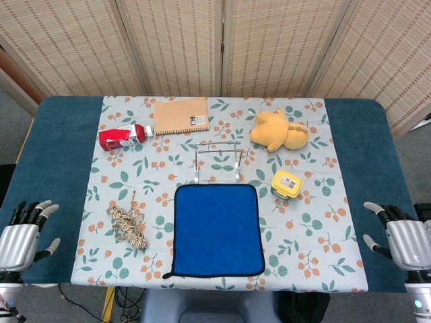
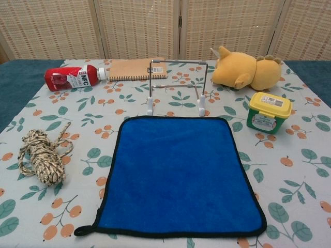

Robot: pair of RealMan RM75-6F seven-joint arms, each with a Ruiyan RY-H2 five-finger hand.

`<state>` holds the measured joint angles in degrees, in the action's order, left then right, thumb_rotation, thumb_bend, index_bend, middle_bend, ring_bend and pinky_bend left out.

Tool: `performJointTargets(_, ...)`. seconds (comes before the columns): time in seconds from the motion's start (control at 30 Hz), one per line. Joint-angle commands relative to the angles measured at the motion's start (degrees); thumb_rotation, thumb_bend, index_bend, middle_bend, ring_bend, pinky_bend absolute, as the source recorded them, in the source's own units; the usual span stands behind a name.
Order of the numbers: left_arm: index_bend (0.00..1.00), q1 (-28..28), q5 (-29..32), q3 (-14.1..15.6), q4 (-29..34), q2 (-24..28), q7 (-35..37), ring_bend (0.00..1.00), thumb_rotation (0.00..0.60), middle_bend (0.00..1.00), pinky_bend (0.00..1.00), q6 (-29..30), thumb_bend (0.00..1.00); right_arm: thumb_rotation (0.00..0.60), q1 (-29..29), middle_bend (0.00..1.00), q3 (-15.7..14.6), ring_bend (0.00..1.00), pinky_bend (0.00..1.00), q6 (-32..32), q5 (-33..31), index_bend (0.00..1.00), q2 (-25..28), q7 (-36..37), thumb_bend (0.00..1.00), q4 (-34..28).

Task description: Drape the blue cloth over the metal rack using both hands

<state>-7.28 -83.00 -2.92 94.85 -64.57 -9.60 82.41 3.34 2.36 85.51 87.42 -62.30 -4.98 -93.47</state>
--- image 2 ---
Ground floral leaf print tablecloth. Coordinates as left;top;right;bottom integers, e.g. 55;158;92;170
0;58;331;248

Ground kraft spiral notebook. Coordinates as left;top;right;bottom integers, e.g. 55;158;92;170
107;57;169;82

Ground woven bamboo folding screen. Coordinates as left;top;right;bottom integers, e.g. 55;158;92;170
0;0;331;65

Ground yellow plush toy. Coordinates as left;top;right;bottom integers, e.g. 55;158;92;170
211;45;282;91

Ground blue microfiber towel black trim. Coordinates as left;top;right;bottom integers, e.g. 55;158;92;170
74;116;267;238

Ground beige speckled rope bundle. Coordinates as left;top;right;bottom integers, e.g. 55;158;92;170
17;121;75;187

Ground green tub yellow lid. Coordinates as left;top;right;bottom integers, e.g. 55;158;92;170
246;92;295;134

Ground red NFC juice bottle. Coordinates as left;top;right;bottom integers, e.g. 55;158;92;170
43;64;107;91

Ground metal wire rack white feet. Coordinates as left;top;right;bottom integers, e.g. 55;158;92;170
146;58;209;117

